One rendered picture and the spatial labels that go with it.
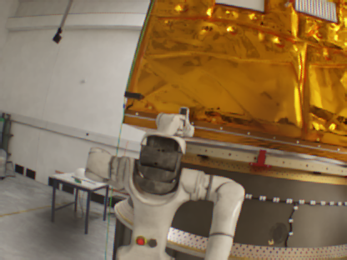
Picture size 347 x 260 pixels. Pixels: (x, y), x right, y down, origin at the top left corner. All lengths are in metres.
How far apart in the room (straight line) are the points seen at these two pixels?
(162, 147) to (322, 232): 1.15
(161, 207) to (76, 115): 7.23
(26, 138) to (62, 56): 2.40
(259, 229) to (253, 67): 0.89
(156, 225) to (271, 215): 0.83
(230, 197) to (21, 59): 8.93
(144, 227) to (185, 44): 1.20
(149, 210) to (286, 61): 1.27
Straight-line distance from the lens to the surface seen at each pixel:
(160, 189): 1.04
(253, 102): 1.92
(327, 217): 1.95
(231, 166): 1.95
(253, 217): 1.79
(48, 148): 8.54
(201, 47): 2.01
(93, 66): 8.26
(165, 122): 1.50
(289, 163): 1.87
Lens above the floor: 1.65
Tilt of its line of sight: 4 degrees up
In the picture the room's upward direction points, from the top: 11 degrees clockwise
